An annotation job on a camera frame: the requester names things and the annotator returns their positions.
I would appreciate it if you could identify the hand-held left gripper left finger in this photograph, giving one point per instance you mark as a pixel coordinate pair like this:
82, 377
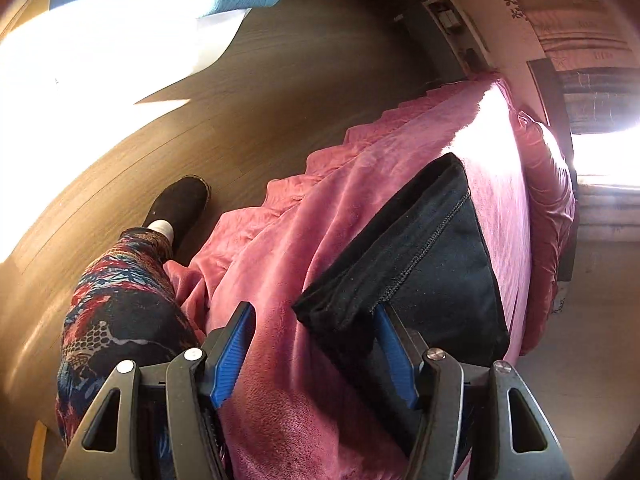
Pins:
227, 360

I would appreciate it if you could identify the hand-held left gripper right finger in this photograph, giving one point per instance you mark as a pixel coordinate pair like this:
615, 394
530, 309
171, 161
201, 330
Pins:
395, 360

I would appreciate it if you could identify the black pants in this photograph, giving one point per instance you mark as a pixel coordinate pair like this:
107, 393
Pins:
440, 260

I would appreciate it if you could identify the person's patterned trouser leg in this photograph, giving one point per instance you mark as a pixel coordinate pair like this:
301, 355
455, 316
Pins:
120, 300

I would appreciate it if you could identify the pink fleece blanket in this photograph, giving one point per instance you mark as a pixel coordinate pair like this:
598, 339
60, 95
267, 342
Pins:
310, 240

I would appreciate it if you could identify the person's white sock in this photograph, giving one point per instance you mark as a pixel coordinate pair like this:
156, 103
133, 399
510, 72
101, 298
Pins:
161, 227

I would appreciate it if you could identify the person's black shoe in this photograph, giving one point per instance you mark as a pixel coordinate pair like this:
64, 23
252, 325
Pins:
180, 200

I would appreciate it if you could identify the patterned beige curtain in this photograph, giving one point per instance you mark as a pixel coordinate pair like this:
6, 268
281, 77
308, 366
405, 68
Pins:
575, 25
610, 210

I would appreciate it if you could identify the bright window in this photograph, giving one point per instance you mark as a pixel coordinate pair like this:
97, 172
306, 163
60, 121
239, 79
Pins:
610, 160

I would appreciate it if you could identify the white nightstand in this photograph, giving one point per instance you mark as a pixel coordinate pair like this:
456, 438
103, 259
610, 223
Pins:
477, 42

